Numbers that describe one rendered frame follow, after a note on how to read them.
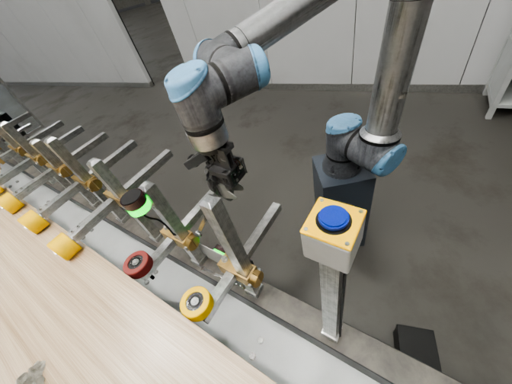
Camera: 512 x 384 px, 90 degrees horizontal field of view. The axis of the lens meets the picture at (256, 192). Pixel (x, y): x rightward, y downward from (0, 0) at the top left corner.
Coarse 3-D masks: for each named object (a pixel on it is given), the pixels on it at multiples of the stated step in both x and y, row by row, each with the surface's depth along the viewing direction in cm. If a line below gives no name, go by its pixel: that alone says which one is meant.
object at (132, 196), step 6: (126, 192) 67; (132, 192) 66; (138, 192) 66; (126, 198) 65; (132, 198) 64; (138, 198) 64; (126, 204) 63; (162, 222) 75; (168, 228) 78; (174, 234) 81
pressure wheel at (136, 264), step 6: (138, 252) 79; (144, 252) 78; (126, 258) 78; (132, 258) 78; (138, 258) 77; (144, 258) 77; (150, 258) 78; (126, 264) 76; (132, 264) 76; (138, 264) 76; (144, 264) 75; (150, 264) 77; (126, 270) 75; (132, 270) 74; (138, 270) 74; (144, 270) 75; (132, 276) 75; (138, 276) 75; (144, 276) 76
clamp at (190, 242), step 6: (162, 234) 88; (168, 234) 86; (192, 234) 85; (174, 240) 84; (180, 240) 83; (186, 240) 83; (192, 240) 83; (198, 240) 85; (180, 246) 87; (186, 246) 83; (192, 246) 84
